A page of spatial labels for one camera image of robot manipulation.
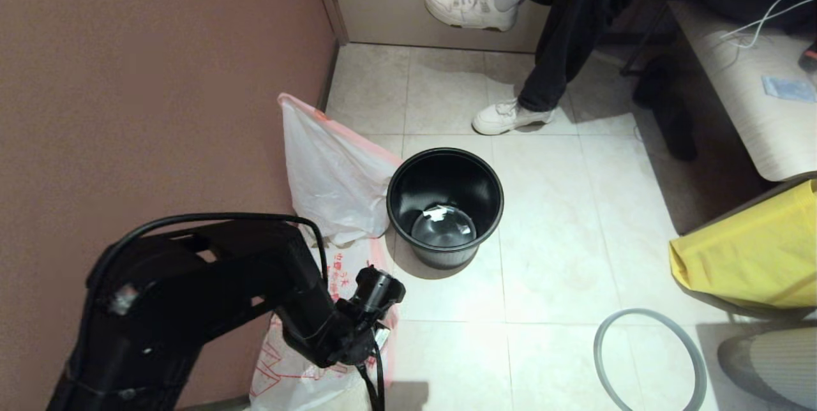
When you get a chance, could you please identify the white red-printed plastic bag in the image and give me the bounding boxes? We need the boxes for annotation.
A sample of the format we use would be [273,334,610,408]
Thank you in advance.
[250,237,400,410]

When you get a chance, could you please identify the white garbage bag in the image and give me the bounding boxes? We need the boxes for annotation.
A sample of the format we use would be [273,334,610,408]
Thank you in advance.
[277,93,404,248]

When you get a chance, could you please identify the black round trash bin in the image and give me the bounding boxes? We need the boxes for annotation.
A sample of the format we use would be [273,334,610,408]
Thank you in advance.
[386,147,505,270]

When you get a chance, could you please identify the grey bin rim ring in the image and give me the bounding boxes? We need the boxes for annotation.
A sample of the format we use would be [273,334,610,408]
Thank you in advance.
[594,309,708,411]

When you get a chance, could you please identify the yellow fabric bag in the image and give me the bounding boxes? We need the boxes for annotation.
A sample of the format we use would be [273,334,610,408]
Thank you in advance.
[668,180,817,310]

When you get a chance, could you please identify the black slippers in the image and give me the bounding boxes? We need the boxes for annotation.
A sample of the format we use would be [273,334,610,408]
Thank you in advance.
[632,57,698,163]

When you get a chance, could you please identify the black trousers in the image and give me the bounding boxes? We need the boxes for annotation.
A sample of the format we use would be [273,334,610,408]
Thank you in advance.
[506,0,700,114]

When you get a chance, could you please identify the thin dark metal rod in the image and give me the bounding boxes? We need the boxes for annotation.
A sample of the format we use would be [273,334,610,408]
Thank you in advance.
[618,6,668,78]

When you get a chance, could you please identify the clear plastic wrapper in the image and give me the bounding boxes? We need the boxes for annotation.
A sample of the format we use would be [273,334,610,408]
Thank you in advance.
[761,75,817,104]

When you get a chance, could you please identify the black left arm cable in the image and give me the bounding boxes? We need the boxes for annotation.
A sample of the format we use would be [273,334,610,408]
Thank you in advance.
[85,212,330,294]

